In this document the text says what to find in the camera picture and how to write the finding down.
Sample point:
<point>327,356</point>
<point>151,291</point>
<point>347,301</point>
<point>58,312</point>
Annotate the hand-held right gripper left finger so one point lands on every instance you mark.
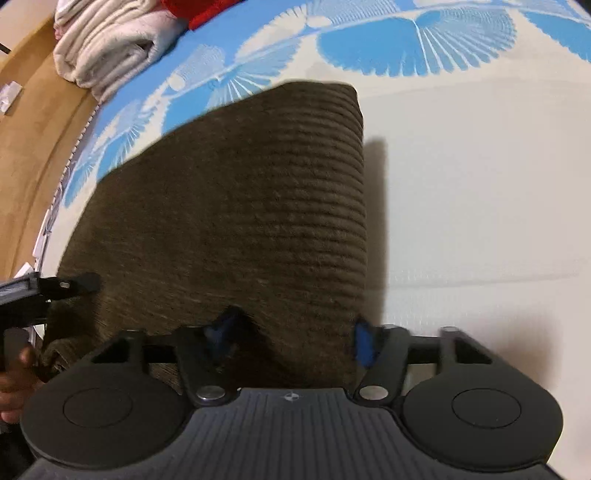
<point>220,333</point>

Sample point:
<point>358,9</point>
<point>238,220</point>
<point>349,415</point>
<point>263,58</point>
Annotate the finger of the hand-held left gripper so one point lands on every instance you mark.
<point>69,285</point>

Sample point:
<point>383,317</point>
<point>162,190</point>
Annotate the blue white printed bed sheet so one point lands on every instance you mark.
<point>471,184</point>

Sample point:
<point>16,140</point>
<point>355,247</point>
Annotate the white paper item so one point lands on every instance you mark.
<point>10,94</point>

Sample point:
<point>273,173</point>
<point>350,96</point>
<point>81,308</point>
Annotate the red knitted blanket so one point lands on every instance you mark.
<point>203,11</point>

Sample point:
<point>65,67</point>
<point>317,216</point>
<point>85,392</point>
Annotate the white folded blanket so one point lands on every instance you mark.
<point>108,46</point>

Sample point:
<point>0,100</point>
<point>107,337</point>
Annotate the person's left hand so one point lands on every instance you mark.
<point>14,392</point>

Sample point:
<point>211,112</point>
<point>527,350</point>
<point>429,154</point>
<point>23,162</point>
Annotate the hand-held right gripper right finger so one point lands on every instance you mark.
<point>363,344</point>

